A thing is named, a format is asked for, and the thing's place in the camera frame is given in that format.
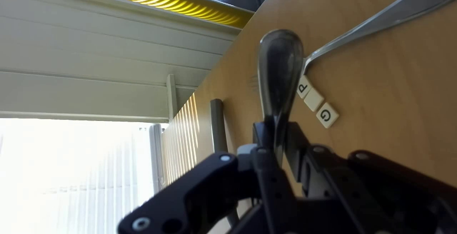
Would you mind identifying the silver fork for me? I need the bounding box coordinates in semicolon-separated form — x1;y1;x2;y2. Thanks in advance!
302;0;457;76

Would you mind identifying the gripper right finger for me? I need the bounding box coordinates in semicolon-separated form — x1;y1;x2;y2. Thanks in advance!
285;122;457;234

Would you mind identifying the silver knife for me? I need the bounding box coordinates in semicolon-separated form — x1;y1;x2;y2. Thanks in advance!
258;29;305;167

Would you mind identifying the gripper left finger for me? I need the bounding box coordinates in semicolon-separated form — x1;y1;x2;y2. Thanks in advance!
118;120;297;234

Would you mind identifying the white letter tile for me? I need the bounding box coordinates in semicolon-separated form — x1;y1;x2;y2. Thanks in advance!
296;75;313;99
316;102;340;129
304;87;325;112

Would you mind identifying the white vertical window blind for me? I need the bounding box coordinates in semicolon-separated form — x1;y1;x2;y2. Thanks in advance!
0;118;165;234

